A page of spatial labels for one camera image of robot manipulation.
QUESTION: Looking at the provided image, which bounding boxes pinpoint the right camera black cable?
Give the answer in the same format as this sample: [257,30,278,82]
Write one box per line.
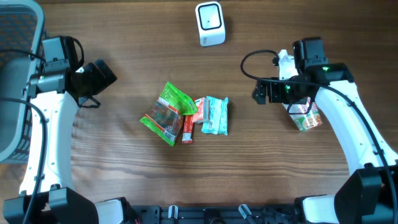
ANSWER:
[239,49,398,224]

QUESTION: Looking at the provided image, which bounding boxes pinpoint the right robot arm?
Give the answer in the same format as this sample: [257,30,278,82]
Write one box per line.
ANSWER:
[252,37,397,223]

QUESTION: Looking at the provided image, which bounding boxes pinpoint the cup noodle container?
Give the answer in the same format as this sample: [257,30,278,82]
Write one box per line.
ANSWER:
[283,98,323,131]

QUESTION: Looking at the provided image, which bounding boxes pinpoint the orange small carton box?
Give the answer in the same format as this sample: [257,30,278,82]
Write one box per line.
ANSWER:
[192,97,210,123]

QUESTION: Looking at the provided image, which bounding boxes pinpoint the camera black cable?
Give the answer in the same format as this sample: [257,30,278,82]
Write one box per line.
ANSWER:
[0,48,49,224]
[239,49,398,224]

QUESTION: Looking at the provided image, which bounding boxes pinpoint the grey plastic shopping basket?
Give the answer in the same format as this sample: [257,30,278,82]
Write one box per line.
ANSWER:
[1,0,48,164]

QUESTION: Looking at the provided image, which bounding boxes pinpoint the green gummy candy bag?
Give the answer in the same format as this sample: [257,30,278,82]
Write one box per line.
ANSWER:
[140,82,198,146]

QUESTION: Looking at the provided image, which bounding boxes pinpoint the white barcode scanner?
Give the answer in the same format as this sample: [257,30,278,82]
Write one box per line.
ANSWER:
[195,1,226,47]

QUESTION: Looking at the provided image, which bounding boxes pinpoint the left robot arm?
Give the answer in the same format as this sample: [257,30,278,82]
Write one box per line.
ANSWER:
[3,36,136,223]

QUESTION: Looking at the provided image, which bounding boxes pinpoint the light blue tissue pack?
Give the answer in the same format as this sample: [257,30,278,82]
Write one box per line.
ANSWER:
[201,96,229,136]

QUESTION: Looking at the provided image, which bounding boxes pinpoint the left camera black cable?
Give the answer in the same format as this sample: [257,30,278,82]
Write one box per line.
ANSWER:
[0,48,49,224]

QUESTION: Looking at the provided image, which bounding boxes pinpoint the red snack bar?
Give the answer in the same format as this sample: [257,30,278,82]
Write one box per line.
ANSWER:
[182,115,194,144]

